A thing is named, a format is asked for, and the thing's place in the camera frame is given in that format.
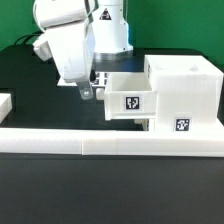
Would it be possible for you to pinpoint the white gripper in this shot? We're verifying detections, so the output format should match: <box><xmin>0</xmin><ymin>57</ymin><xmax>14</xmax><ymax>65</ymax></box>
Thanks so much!
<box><xmin>45</xmin><ymin>20</ymin><xmax>95</xmax><ymax>100</ymax></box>

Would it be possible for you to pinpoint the white drawer box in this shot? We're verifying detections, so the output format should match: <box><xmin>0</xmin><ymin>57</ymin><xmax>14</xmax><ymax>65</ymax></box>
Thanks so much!
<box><xmin>96</xmin><ymin>72</ymin><xmax>157</xmax><ymax>120</ymax></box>
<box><xmin>134</xmin><ymin>119</ymin><xmax>153</xmax><ymax>131</ymax></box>

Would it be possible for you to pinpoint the white front drawer box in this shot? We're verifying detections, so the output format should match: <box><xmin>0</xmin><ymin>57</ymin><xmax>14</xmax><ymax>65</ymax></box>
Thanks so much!
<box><xmin>134</xmin><ymin>119</ymin><xmax>153</xmax><ymax>131</ymax></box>

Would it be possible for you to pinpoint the white drawer cabinet frame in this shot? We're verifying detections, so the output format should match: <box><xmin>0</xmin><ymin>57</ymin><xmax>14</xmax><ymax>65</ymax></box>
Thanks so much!
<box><xmin>144</xmin><ymin>55</ymin><xmax>223</xmax><ymax>132</ymax></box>

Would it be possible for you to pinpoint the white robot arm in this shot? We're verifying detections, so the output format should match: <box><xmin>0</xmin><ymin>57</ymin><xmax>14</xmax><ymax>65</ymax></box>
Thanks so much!
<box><xmin>33</xmin><ymin>0</ymin><xmax>133</xmax><ymax>100</ymax></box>

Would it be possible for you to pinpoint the white fiducial marker sheet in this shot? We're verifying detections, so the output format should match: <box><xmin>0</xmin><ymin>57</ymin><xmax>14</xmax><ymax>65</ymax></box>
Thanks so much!
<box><xmin>57</xmin><ymin>72</ymin><xmax>109</xmax><ymax>87</ymax></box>

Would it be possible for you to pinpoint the white U-shaped border fence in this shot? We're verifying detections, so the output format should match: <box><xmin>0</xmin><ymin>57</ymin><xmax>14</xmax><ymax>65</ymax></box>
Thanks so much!
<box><xmin>0</xmin><ymin>93</ymin><xmax>224</xmax><ymax>157</ymax></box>

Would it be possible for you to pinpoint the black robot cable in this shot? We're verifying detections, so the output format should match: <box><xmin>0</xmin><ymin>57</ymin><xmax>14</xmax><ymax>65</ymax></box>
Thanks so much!
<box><xmin>13</xmin><ymin>30</ymin><xmax>42</xmax><ymax>46</ymax></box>

